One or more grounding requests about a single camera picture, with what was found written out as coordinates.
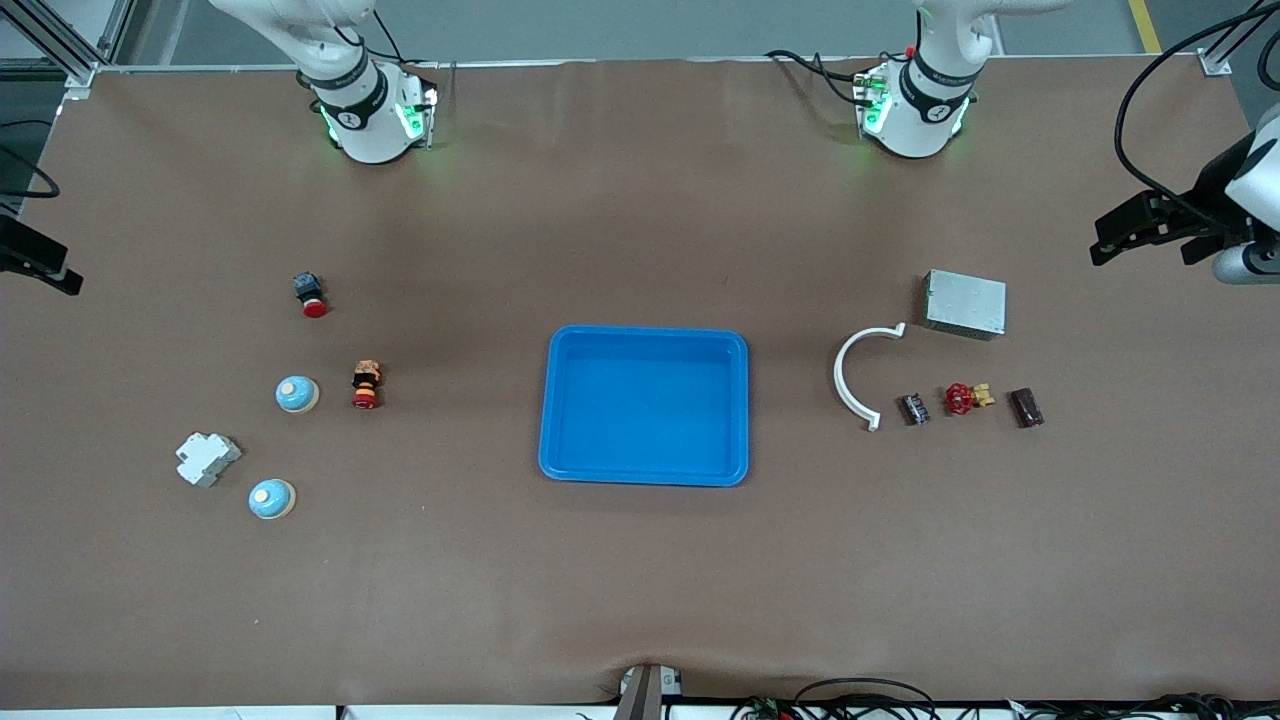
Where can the white circuit breaker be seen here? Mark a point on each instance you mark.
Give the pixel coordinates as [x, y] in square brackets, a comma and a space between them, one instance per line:
[207, 460]

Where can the brown table cover sheet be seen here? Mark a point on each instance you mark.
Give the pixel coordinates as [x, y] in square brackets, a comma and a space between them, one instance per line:
[640, 580]

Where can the aluminium frame profile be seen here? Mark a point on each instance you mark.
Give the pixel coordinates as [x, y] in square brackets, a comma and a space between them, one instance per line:
[82, 82]
[1213, 62]

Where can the blue round bell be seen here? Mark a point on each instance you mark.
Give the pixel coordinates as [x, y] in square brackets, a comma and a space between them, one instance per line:
[271, 499]
[297, 395]

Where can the large brown capacitor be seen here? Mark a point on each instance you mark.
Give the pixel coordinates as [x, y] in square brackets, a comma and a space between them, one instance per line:
[1026, 407]

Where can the red yellow emergency stop button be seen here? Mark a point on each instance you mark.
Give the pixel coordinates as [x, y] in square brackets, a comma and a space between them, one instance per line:
[366, 385]

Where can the red push button black body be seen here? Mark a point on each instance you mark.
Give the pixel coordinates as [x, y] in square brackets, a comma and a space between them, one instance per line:
[310, 292]

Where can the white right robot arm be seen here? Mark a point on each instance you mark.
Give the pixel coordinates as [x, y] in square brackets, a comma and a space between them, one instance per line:
[365, 120]

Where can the blue plastic tray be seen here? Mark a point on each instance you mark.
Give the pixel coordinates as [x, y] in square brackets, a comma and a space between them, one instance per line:
[645, 410]

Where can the metal clamp bracket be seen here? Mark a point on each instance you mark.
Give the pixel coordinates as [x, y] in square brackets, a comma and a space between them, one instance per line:
[645, 700]

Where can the small dark printed capacitor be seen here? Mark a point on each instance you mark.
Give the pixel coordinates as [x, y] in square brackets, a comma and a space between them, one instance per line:
[915, 409]

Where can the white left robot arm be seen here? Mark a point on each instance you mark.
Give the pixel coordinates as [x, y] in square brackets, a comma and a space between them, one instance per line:
[915, 110]

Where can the white curved plastic arc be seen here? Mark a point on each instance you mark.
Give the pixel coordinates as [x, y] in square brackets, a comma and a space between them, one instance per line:
[838, 378]

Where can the grey metal power supply box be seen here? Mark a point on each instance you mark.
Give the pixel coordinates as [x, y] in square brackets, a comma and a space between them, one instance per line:
[965, 305]

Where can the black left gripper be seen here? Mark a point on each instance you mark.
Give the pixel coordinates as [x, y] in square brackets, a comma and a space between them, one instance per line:
[1203, 197]

